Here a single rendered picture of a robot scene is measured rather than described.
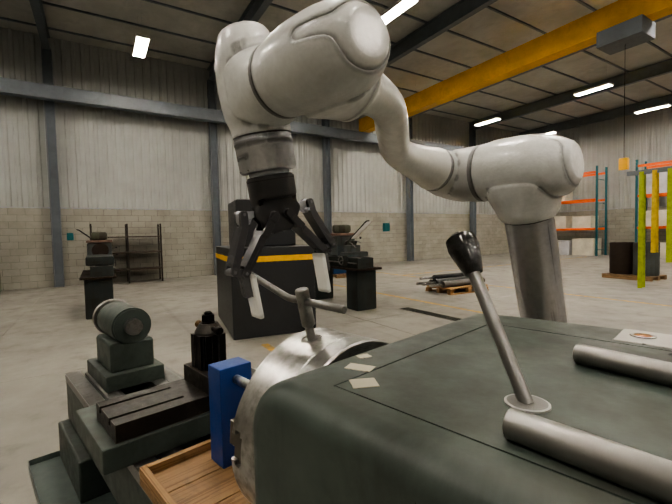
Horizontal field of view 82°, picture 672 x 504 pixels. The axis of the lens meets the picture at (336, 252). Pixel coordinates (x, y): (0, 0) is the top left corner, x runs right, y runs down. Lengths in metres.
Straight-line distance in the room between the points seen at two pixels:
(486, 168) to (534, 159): 0.10
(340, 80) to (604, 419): 0.39
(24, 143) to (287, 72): 14.64
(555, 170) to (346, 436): 0.67
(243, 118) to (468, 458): 0.48
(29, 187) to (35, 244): 1.71
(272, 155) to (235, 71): 0.12
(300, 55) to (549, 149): 0.55
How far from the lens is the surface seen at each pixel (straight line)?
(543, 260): 0.95
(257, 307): 0.60
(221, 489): 0.96
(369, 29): 0.47
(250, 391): 0.63
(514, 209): 0.89
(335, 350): 0.58
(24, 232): 14.71
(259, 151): 0.58
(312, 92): 0.48
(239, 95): 0.58
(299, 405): 0.38
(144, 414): 1.13
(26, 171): 14.89
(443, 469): 0.29
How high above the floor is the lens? 1.40
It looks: 3 degrees down
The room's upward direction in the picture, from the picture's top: 1 degrees counter-clockwise
